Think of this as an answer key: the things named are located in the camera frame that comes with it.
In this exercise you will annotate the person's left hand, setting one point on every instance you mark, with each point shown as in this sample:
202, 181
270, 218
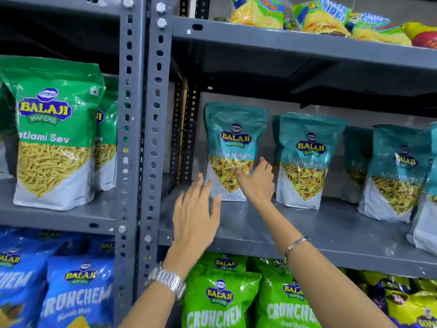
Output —
193, 225

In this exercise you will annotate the person's right hand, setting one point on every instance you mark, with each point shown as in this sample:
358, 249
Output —
257, 184

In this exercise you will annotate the person's left little finger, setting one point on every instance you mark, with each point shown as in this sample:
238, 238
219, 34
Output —
179, 203

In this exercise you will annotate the person's right thumb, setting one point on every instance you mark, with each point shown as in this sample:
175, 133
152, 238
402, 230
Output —
241, 175

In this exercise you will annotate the person's left middle finger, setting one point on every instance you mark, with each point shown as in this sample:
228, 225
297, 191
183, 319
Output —
206, 194

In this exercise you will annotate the person's right forearm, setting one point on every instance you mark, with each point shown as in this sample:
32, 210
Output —
317, 280

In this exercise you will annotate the person's left forearm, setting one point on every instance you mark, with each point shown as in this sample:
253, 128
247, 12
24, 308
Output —
153, 309

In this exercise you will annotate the teal mixture snack pouch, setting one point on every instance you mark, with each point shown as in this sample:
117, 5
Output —
396, 177
232, 133
428, 222
307, 157
356, 160

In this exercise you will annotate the light green puffed snack bag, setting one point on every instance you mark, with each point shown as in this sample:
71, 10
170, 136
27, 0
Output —
283, 304
223, 262
266, 262
218, 300

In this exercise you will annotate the silver metal wristwatch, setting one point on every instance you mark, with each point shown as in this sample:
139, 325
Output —
167, 279

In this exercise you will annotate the grey slotted metal shelving rack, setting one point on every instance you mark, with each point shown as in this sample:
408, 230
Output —
130, 99
307, 232

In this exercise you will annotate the blue puffed snack bag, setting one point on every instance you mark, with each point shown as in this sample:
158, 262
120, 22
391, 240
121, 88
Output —
102, 245
78, 293
18, 290
51, 239

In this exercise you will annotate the green sev snack pouch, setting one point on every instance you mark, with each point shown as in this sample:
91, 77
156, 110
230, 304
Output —
105, 143
4, 157
54, 133

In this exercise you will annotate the small green snack bag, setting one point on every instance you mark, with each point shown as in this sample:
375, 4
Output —
289, 23

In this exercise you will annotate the yellow and green snack bag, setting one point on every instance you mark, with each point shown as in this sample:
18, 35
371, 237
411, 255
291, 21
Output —
377, 30
256, 11
321, 18

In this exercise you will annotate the yellow and purple snack bag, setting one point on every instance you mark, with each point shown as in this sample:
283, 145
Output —
413, 309
425, 284
384, 286

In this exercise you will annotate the yellow and red snack bag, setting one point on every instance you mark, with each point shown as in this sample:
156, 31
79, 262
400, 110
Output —
423, 35

